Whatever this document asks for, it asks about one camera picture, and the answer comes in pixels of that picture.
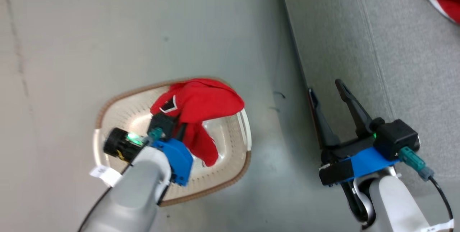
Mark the beige plastic laundry basket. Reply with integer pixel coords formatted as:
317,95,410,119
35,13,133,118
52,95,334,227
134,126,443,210
93,77,252,207

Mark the teal right camera connector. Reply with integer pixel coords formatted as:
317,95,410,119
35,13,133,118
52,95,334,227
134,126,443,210
398,146,436,182

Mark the teal left camera connector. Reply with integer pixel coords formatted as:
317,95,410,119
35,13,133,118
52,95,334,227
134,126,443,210
148,128,165,142

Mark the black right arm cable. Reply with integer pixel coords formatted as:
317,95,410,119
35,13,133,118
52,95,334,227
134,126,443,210
428,176,454,222

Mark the teal camera connector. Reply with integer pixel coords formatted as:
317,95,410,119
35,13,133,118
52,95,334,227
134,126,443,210
148,128,165,142
398,146,436,182

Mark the grey fabric sofa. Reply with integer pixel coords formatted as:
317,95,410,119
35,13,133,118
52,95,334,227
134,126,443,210
279,0,460,225

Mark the red garment with black patch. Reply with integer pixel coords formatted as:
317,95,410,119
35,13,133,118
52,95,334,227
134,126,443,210
150,78,245,167

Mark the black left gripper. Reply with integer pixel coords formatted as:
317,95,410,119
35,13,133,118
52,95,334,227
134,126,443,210
103,122,188,163

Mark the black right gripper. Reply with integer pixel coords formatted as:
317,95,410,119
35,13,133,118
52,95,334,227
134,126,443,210
308,79,376,166

